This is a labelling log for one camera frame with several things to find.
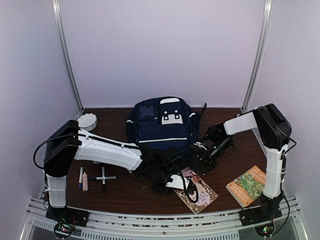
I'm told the pink illustrated paperback book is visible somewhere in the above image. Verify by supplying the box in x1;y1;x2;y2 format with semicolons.
173;167;219;215

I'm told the white marker blue cap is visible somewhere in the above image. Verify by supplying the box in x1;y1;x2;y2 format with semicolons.
78;166;84;190

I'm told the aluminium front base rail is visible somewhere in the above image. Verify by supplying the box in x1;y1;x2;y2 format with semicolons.
18;197;311;240

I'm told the pink white correction stick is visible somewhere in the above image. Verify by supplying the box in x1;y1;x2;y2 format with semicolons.
82;172;89;191

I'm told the black white marker vertical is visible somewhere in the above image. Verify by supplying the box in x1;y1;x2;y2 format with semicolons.
102;166;106;194

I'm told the aluminium corner post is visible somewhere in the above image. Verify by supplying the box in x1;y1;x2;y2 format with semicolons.
241;0;274;112
52;0;84;112

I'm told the aluminium right corner post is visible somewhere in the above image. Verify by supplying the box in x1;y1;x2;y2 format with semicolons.
241;0;274;112

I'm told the navy blue student backpack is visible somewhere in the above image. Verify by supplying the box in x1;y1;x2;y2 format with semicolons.
126;96;206;162

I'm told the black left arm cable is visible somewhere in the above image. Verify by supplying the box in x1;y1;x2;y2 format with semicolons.
33;133;201;203

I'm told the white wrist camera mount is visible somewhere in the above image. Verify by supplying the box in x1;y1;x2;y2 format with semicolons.
193;141;208;151
165;174;190;190

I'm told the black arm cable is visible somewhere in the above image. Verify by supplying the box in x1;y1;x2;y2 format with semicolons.
239;134;298;231
33;133;201;203

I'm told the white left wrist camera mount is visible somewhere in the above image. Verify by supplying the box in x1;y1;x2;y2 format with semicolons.
165;174;190;190

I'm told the white scalloped ceramic dish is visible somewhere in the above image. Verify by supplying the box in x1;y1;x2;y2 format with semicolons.
77;113;98;132

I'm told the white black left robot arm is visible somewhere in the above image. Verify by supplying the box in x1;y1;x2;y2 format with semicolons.
43;120;190;227

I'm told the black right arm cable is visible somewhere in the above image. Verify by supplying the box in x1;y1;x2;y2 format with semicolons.
239;134;298;231

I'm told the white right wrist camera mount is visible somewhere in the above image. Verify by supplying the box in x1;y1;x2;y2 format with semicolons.
193;141;208;151

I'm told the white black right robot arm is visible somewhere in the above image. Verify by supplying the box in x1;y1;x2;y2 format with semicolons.
190;103;292;226

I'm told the orange green treehouse book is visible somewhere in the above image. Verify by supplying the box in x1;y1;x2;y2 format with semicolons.
226;165;266;207

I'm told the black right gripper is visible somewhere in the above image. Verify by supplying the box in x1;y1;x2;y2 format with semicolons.
190;138;232;176

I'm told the blue white marker horizontal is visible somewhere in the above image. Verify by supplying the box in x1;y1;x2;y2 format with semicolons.
89;176;117;181

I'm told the aluminium left corner post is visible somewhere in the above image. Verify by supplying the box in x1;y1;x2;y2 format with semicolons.
52;0;84;112

